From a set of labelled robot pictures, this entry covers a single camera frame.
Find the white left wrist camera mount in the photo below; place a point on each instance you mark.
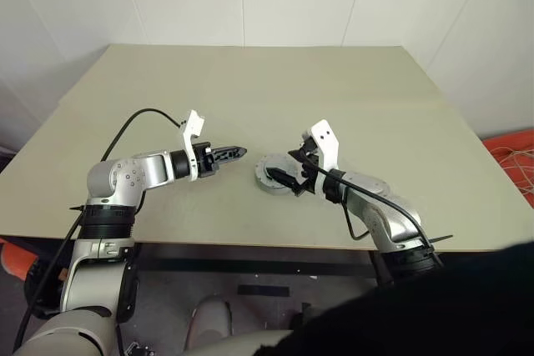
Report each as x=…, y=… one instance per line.
x=192, y=126

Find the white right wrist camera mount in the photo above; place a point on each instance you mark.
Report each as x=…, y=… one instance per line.
x=327, y=143

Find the grey round gear disc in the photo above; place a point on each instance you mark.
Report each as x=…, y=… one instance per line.
x=273, y=161

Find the orange fabric bag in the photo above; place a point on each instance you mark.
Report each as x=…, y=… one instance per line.
x=509, y=141

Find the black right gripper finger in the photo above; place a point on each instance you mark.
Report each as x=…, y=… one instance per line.
x=283, y=179
x=299, y=155

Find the silver robot torso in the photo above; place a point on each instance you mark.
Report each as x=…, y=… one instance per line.
x=233, y=343

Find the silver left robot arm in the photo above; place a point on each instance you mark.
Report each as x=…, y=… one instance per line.
x=125, y=174

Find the black floor tape strip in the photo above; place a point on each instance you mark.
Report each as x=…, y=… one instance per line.
x=263, y=291

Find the black open bag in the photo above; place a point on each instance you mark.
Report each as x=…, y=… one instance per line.
x=37, y=293

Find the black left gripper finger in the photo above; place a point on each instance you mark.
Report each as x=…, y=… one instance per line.
x=227, y=160
x=231, y=151

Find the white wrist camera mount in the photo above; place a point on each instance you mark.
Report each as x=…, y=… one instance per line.
x=192, y=126
x=327, y=143

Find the black blurred foreground shape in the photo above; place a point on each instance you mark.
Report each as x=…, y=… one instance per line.
x=417, y=314

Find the grey rounded shape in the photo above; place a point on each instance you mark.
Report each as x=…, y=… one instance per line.
x=208, y=320

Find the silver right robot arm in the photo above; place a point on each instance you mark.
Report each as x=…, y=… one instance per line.
x=384, y=222

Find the black metal table frame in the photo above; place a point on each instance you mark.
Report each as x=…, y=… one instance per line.
x=250, y=262

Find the orange padded roll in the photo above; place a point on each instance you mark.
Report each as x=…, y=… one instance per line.
x=14, y=260

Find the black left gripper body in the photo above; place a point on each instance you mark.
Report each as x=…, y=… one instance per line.
x=205, y=162

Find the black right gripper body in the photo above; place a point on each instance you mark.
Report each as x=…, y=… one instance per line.
x=308, y=176

